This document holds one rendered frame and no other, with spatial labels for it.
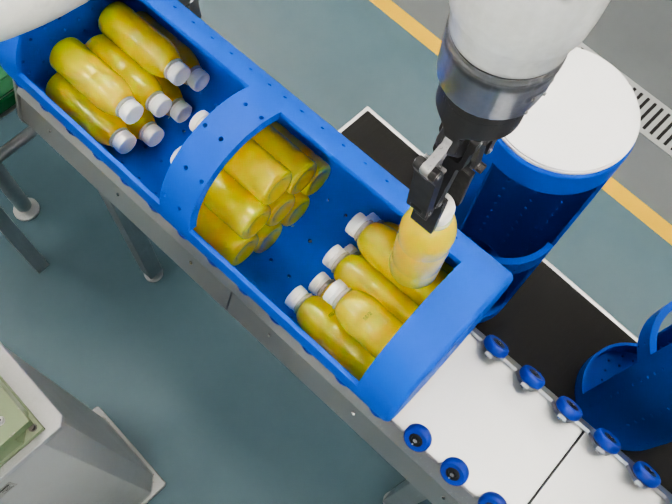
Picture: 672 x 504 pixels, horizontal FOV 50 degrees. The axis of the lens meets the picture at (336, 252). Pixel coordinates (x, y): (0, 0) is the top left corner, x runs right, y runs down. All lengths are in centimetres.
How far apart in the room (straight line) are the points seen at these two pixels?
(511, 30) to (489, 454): 87
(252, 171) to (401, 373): 37
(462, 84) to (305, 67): 212
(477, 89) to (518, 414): 80
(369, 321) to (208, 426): 118
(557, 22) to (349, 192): 80
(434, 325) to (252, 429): 127
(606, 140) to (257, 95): 63
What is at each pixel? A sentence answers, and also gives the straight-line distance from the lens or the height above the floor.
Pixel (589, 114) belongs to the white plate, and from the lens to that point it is 140.
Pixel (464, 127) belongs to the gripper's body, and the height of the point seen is 163.
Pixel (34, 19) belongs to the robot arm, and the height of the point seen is 178.
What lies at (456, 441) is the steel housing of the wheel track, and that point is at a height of 93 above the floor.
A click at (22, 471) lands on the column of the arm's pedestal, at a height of 90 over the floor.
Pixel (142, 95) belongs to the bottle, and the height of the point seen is 108.
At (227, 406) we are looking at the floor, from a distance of 217.
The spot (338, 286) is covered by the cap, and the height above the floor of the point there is 111.
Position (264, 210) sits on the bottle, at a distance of 112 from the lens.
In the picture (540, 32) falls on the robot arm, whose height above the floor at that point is 176.
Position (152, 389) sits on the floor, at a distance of 221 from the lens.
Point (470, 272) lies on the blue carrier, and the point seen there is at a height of 122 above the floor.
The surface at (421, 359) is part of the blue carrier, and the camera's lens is 95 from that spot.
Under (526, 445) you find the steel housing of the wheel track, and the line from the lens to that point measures 126.
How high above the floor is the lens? 212
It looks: 67 degrees down
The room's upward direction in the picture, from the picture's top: 7 degrees clockwise
